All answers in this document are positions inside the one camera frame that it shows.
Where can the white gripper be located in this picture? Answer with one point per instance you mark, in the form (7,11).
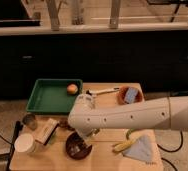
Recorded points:
(87,135)

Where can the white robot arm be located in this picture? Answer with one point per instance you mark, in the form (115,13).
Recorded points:
(163,113)

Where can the dark purple bowl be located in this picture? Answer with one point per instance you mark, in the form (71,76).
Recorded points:
(76,148)

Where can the brown clay bowl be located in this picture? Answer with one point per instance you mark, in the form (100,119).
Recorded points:
(122,92)

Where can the wooden brush block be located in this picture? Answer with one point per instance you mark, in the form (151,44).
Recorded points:
(46,131)

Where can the yellow banana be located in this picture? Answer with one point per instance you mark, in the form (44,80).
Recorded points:
(119,147)

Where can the orange fruit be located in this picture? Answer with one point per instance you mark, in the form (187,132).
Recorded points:
(72,89)

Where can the green plastic tray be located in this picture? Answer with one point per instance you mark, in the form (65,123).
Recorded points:
(50,96)

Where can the small metal can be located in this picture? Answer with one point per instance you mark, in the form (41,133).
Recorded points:
(30,121)

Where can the blue sponge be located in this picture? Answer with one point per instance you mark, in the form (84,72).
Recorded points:
(130,95)

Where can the white cup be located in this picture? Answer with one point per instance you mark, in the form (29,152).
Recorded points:
(25,143)

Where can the blue cloth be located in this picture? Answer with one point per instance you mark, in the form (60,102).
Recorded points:
(140,150)

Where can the black clamp bar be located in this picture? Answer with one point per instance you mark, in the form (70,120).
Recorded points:
(17,129)

